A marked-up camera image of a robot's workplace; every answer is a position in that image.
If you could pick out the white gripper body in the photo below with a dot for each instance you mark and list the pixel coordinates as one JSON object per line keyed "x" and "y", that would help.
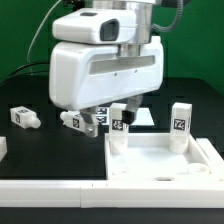
{"x": 86, "y": 68}

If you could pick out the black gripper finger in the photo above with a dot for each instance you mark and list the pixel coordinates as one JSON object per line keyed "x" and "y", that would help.
{"x": 91, "y": 121}
{"x": 130, "y": 111}

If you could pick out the white square table top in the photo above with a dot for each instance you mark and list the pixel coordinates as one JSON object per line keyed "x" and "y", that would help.
{"x": 147, "y": 157}

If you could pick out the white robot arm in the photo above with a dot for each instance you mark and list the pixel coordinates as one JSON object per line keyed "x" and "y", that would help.
{"x": 151, "y": 15}

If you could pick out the white sheet with tags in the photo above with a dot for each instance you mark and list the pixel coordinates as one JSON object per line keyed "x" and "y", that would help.
{"x": 143, "y": 117}

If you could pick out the white block left edge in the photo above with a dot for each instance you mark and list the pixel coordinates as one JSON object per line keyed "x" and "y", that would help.
{"x": 3, "y": 147}

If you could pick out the white fence wall rail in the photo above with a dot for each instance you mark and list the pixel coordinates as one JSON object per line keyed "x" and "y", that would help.
{"x": 202, "y": 192}

